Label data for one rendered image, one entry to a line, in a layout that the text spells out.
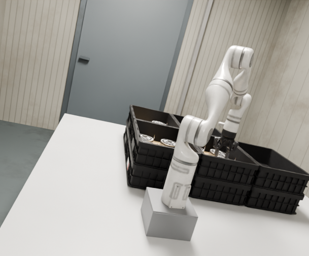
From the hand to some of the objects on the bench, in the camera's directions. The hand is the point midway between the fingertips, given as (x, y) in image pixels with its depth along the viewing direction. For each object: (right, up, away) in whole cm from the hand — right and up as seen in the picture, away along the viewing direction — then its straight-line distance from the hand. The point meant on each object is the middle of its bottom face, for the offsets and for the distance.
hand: (221, 155), depth 153 cm
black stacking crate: (-37, -10, -2) cm, 38 cm away
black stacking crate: (-42, +1, +36) cm, 56 cm away
